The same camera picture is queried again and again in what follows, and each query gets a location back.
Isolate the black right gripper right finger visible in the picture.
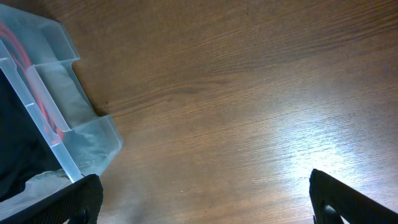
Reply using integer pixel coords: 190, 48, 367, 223
309, 169, 397, 224

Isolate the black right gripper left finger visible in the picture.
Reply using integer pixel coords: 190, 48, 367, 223
1, 174, 103, 224

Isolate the clear plastic storage bin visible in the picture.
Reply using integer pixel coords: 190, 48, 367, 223
0, 3, 124, 222

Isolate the black red garment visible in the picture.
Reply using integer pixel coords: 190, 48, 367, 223
0, 20, 66, 203

